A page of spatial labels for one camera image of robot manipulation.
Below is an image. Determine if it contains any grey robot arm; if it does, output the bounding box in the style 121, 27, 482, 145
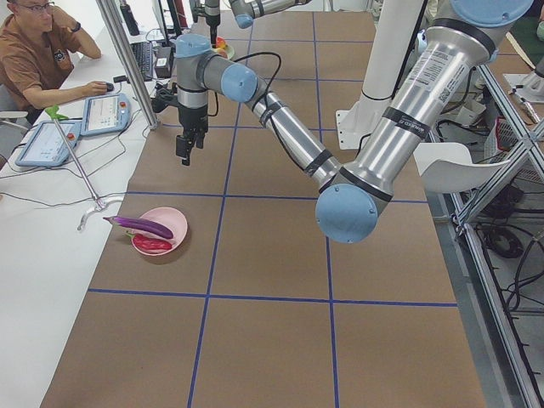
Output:
152, 1, 530, 243
189, 0, 309, 48

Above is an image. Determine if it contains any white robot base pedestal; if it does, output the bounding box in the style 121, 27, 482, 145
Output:
337, 0, 427, 150

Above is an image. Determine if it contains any near blue teach pendant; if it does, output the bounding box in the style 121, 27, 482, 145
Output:
15, 121, 70, 167

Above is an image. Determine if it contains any yellow pink peach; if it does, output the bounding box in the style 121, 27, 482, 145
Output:
214, 48, 228, 58

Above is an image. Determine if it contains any blue teach pendant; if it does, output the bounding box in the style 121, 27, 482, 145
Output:
81, 93, 131, 137
15, 121, 70, 167

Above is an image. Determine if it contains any person raised hand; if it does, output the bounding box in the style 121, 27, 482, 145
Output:
51, 6, 77, 29

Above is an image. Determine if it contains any pink plate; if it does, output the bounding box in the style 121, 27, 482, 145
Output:
127, 207, 189, 256

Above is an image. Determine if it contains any black keyboard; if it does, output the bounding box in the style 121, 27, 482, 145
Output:
130, 42, 154, 82

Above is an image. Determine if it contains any far blue teach pendant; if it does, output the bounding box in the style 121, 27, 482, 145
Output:
81, 93, 131, 137

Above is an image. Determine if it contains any mint green plate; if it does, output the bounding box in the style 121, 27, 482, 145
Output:
223, 44, 235, 60

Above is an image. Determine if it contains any person hand at laptop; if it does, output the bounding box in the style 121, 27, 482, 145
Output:
84, 81, 109, 97

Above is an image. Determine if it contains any white plastic chair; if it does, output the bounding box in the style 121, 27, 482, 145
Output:
413, 142, 510, 193

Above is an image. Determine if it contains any red chili pepper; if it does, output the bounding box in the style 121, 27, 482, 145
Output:
127, 232, 173, 252

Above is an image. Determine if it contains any seated person brown shirt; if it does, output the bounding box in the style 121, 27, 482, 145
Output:
1, 1, 101, 122

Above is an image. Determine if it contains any metal reacher stick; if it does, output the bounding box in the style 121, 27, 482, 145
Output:
45, 105, 123, 232

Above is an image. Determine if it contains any purple eggplant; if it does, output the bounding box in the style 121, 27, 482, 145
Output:
104, 216, 173, 239

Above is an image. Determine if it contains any aluminium frame post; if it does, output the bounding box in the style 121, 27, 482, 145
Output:
96, 0, 159, 130

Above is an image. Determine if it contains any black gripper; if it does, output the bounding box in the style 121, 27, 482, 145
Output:
189, 0, 220, 46
151, 83, 208, 166

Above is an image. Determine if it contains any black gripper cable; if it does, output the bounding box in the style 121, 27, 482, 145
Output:
207, 51, 307, 171

